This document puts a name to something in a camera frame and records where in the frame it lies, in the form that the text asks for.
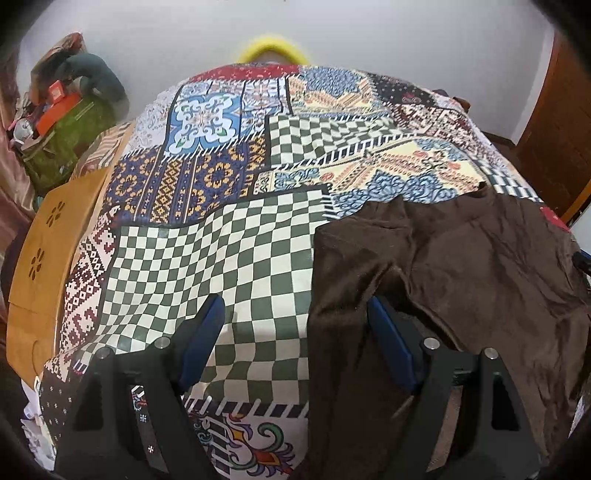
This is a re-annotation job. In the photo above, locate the yellow foam tube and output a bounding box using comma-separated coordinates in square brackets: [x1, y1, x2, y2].
[238, 33, 310, 65]

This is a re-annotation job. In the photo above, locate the green fabric bag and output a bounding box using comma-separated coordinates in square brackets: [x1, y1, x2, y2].
[23, 95, 116, 197]

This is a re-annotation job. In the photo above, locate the orange box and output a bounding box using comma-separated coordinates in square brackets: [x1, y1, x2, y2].
[34, 91, 83, 136]

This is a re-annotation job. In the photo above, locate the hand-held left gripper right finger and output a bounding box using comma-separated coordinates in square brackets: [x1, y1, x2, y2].
[367, 295, 543, 480]

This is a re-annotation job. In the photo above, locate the brown shirt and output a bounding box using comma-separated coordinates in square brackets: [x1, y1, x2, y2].
[293, 185, 591, 480]

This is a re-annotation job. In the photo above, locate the brown wooden door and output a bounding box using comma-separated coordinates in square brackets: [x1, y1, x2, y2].
[512, 32, 591, 227]

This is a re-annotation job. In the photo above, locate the pink curtain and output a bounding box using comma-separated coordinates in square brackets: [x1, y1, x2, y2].
[0, 46, 42, 287]

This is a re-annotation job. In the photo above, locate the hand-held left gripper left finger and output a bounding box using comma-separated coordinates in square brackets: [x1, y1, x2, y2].
[53, 293, 227, 480]

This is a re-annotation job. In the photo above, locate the patchwork printed blanket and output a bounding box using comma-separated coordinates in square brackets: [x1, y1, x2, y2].
[39, 62, 573, 480]

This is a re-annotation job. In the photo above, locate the patterned fabric bag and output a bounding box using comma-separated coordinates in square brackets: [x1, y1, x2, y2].
[30, 32, 86, 102]

